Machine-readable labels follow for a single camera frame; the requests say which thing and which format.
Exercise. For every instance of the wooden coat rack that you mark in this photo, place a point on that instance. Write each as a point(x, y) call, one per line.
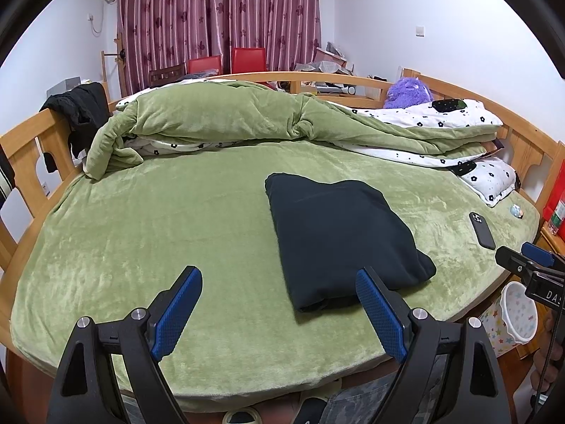
point(120, 55)

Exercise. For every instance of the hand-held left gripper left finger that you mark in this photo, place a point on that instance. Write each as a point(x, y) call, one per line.
point(176, 313)

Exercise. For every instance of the dark long-sleeve sweatshirt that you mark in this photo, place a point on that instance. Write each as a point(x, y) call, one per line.
point(335, 229)

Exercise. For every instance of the dark wooden chair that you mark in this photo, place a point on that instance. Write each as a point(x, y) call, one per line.
point(167, 74)

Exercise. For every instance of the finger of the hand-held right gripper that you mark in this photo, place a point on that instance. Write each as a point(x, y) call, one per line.
point(538, 254)
point(512, 258)

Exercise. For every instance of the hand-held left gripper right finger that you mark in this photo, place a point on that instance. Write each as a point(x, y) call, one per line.
point(382, 318)

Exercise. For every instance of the maroon flowered curtain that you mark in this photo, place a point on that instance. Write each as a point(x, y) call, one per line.
point(220, 13)

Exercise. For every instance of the person's right hand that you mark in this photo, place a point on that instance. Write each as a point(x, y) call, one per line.
point(554, 362)

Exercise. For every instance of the person's camouflage pants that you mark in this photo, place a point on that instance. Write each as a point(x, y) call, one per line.
point(353, 402)

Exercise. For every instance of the green plush bed cover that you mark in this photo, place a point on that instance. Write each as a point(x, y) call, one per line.
point(154, 229)

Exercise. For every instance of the red chair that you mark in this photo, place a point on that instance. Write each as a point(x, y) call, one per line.
point(204, 65)
point(248, 59)

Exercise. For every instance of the grey box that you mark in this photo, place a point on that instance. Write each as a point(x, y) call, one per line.
point(62, 86)

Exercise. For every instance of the wooden bed frame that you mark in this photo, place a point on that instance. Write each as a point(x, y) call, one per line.
point(26, 137)

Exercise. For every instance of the small colourful toy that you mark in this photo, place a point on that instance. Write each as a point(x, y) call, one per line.
point(516, 211)

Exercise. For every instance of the black jacket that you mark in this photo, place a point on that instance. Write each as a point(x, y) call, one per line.
point(84, 106)

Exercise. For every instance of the star-print waste bin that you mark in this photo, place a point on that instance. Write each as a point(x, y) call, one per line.
point(516, 318)

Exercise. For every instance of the black phone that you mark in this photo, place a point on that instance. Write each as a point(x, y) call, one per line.
point(482, 229)

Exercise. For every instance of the pile of clutter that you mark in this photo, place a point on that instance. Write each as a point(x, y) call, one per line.
point(326, 64)

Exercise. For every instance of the green quilt with floral lining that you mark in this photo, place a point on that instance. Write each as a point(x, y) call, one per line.
point(220, 110)

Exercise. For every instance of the purple plush toy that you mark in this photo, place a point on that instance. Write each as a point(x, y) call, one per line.
point(408, 92)

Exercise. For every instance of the red packet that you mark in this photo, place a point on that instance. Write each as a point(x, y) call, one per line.
point(555, 210)

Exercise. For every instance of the white floral pillow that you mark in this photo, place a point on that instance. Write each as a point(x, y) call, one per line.
point(490, 181)

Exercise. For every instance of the black remote on pillow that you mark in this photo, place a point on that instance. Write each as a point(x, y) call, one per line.
point(448, 105)

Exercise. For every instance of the black garment with white stripes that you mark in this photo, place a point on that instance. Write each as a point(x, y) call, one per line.
point(5, 176)

